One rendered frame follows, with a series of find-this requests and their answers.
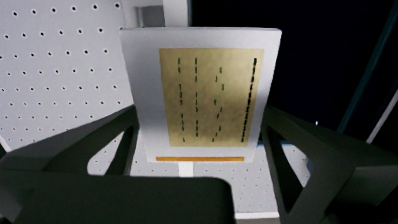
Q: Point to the grey perforated base plate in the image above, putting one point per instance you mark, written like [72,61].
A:
[62,65]

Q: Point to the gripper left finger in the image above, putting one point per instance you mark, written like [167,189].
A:
[70,151]

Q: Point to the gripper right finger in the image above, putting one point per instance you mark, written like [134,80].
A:
[348,173]

